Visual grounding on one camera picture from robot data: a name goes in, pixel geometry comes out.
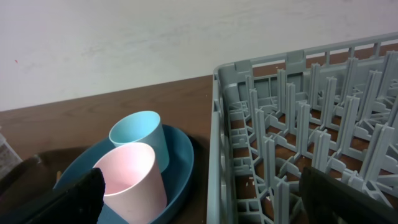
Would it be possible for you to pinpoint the grey dishwasher rack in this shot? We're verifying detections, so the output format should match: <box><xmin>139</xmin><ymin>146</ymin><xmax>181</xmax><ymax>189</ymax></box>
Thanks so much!
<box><xmin>206</xmin><ymin>33</ymin><xmax>397</xmax><ymax>223</ymax></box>

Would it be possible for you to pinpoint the clear plastic bin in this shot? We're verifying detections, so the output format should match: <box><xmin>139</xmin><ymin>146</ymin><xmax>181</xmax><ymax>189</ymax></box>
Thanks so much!
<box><xmin>0</xmin><ymin>134</ymin><xmax>22</xmax><ymax>179</ymax></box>

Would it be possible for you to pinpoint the pink cup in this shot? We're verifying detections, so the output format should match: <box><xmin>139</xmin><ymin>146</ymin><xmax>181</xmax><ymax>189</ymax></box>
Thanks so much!
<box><xmin>94</xmin><ymin>142</ymin><xmax>167</xmax><ymax>223</ymax></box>

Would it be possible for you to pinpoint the dark blue plate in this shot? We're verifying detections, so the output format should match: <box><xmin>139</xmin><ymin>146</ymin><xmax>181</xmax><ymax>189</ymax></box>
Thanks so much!
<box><xmin>53</xmin><ymin>124</ymin><xmax>194</xmax><ymax>223</ymax></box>

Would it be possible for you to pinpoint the brown serving tray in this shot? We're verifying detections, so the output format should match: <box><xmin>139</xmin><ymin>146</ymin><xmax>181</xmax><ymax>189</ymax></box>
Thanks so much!
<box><xmin>1</xmin><ymin>136</ymin><xmax>210</xmax><ymax>224</ymax></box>

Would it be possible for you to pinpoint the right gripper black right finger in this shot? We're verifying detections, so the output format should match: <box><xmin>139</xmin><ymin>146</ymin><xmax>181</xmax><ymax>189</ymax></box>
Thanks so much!
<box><xmin>299</xmin><ymin>167</ymin><xmax>397</xmax><ymax>224</ymax></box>

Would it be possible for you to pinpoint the wooden chopstick right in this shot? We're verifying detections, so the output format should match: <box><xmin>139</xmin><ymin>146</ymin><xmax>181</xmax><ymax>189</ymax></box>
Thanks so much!
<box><xmin>56</xmin><ymin>171</ymin><xmax>62</xmax><ymax>182</ymax></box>

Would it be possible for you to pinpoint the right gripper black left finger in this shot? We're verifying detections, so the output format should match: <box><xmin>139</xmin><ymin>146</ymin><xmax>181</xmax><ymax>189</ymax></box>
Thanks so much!
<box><xmin>1</xmin><ymin>168</ymin><xmax>105</xmax><ymax>224</ymax></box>

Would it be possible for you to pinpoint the light blue cup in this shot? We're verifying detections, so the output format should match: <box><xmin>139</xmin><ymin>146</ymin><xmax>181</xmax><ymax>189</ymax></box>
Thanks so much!
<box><xmin>109</xmin><ymin>111</ymin><xmax>170</xmax><ymax>172</ymax></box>

